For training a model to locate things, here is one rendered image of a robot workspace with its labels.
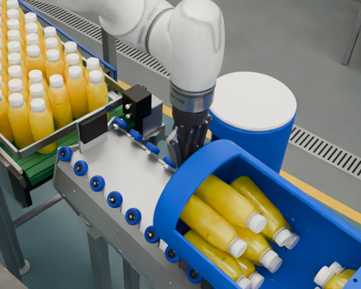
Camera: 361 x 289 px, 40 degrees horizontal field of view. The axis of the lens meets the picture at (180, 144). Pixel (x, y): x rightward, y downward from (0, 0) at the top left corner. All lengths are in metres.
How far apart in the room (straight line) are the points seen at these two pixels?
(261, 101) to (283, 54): 2.15
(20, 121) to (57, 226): 1.08
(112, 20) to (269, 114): 0.72
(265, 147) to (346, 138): 1.64
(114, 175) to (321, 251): 0.61
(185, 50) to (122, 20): 0.14
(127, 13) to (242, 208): 0.47
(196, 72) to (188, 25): 0.09
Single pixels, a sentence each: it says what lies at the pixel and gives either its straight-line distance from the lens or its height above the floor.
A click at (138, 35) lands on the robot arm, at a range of 0.95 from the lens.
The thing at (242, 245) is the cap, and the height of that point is 1.11.
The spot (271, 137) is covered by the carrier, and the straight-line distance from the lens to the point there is 1.50.
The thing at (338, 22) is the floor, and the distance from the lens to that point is 4.20.
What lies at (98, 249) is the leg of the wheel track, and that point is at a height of 0.56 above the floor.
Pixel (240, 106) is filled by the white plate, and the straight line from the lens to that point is 1.52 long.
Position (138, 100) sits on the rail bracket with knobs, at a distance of 1.57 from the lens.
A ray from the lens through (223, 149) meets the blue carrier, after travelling 1.10.
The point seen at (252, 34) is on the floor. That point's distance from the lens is 3.85.
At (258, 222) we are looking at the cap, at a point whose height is 1.15.
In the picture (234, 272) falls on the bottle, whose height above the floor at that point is 1.07.
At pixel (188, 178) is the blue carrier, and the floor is 1.21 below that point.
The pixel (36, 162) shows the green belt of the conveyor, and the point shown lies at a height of 0.90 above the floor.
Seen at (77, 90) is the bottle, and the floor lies 1.02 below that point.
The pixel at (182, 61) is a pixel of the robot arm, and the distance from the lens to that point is 0.89.
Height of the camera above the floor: 2.00
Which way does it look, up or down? 45 degrees down
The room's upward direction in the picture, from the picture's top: 4 degrees clockwise
